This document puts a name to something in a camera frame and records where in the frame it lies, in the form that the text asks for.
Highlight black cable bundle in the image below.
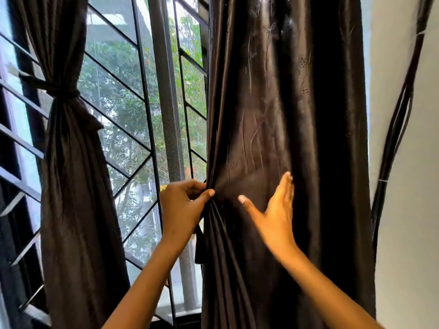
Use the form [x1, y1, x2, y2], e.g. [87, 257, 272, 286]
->
[370, 0, 436, 257]

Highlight black metal window grille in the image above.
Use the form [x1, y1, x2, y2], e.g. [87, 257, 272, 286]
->
[0, 0, 210, 329]

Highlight person's right hand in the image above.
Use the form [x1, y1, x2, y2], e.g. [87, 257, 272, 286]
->
[237, 171, 299, 264]

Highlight dark brown curtain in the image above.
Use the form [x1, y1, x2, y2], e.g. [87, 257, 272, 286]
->
[12, 0, 131, 329]
[200, 0, 377, 329]

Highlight person's left hand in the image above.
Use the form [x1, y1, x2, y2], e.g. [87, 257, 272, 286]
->
[159, 179, 216, 250]

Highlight person's right forearm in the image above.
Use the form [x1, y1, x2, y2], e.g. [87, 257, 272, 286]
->
[278, 248, 383, 329]

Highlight person's left forearm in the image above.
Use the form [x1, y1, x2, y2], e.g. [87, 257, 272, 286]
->
[102, 238, 186, 329]

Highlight green trees outside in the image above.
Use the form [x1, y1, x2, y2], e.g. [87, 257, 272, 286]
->
[77, 10, 208, 264]

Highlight dark brown curtain tie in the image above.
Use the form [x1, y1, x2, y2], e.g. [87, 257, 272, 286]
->
[19, 73, 103, 131]
[194, 222, 209, 266]

